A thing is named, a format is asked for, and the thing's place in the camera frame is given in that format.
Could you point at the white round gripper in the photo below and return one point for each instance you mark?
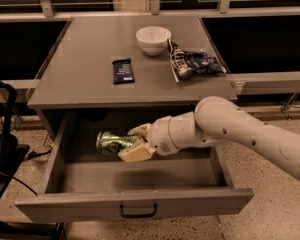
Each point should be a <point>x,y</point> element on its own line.
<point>159,135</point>

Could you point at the green soda can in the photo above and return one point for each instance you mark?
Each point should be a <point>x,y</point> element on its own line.
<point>110,144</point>

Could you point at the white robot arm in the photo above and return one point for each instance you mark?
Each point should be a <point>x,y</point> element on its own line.
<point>214,121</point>

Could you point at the grey open top drawer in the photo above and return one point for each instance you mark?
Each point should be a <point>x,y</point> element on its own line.
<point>82,184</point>

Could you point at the dark blue snack bar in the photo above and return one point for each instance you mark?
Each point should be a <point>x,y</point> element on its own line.
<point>122,70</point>

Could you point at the grey cabinet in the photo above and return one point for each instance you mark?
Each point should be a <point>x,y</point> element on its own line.
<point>98,63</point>

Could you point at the blue crumpled chip bag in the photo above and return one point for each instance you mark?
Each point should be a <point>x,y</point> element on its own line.
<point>184,64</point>

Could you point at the white ceramic bowl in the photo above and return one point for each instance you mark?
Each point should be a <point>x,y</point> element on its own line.
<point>153,39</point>

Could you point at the metal window railing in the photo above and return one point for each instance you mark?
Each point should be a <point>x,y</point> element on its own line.
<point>150,7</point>

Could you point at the black drawer handle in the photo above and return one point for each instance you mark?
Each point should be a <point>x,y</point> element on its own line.
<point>138,212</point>

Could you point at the black chair frame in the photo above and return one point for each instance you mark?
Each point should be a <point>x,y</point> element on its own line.
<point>11,156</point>

